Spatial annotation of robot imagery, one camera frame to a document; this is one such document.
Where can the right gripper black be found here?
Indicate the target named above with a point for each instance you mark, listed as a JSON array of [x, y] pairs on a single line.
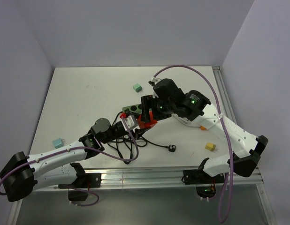
[[147, 101]]

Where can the red cube socket adapter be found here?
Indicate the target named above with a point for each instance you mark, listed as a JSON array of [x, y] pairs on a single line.
[[146, 125]]

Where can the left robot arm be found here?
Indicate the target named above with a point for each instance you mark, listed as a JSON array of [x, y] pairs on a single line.
[[25, 173]]

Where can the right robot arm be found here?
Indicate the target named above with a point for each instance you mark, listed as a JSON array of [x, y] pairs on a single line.
[[245, 149]]

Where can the yellow plug adapter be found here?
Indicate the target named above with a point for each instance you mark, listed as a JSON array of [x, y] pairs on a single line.
[[210, 146]]

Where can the green power strip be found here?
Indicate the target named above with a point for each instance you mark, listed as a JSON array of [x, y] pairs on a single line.
[[136, 109]]

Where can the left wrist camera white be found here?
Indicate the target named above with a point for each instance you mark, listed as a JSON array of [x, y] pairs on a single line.
[[129, 122]]

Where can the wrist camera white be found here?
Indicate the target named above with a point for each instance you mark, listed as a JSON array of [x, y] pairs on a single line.
[[129, 122], [154, 80]]

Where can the green wall charger plug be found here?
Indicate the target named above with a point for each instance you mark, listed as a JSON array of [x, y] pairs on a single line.
[[137, 88]]

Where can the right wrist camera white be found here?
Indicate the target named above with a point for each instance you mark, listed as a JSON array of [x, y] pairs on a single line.
[[154, 80]]

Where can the aluminium front rail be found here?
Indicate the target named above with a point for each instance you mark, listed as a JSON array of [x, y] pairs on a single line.
[[121, 178]]

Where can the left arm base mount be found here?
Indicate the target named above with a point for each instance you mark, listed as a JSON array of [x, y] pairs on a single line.
[[80, 189]]

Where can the teal wall charger plug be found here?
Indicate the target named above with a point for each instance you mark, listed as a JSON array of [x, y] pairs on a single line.
[[58, 143]]

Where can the aluminium side rail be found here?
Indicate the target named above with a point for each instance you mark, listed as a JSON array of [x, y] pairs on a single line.
[[223, 93]]

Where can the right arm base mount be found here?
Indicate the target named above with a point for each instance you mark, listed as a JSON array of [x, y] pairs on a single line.
[[205, 184]]

